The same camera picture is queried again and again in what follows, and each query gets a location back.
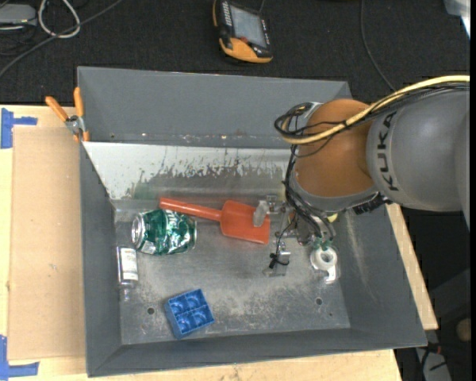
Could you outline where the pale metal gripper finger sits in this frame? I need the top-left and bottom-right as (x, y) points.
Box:
(252, 198), (271, 229)
(263, 242), (292, 278)

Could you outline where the orange plastic scoop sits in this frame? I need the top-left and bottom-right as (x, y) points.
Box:
(158, 196), (272, 246)

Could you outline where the grey metal bin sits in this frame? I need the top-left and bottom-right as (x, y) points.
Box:
(75, 66), (428, 378)

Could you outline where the crushed green drink can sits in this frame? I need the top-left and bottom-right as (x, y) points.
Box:
(130, 208), (198, 256)

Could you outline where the blue toy building block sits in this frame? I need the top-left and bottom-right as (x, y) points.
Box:
(164, 288), (217, 340)

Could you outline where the small clear glass bottle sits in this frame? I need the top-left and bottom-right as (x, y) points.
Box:
(115, 246), (140, 298)

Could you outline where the brown cardboard board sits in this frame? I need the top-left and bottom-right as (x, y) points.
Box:
(6, 126), (89, 361)

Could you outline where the white plastic ring hook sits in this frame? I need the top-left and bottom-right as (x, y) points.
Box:
(309, 246), (339, 286)

